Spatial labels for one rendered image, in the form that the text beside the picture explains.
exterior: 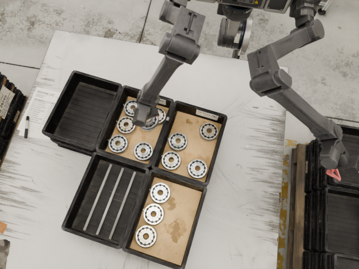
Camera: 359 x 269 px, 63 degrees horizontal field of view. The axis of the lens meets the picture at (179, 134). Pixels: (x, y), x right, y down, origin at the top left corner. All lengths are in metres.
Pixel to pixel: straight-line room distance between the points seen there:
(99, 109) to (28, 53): 1.57
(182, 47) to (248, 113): 1.09
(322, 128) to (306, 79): 1.86
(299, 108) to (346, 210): 1.35
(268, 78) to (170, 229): 0.92
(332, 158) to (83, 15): 2.71
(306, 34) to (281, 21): 2.10
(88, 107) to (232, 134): 0.86
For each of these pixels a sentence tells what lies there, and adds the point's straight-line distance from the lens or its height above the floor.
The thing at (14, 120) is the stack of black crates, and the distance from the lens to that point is 2.67.
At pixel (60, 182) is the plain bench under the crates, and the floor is 0.70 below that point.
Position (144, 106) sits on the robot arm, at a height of 1.26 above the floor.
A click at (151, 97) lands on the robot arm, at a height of 1.35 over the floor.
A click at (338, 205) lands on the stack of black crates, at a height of 0.38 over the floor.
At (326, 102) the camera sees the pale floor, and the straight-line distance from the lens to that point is 2.97.
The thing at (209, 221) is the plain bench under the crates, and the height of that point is 0.70.
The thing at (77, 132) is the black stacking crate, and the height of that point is 0.83.
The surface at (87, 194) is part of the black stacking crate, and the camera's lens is 1.62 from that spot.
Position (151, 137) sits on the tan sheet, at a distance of 1.63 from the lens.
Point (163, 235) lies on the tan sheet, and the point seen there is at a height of 0.83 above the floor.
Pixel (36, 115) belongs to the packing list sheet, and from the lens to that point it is 2.00.
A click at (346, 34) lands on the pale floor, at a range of 3.49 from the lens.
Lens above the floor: 2.37
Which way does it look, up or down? 70 degrees down
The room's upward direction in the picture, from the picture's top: 3 degrees clockwise
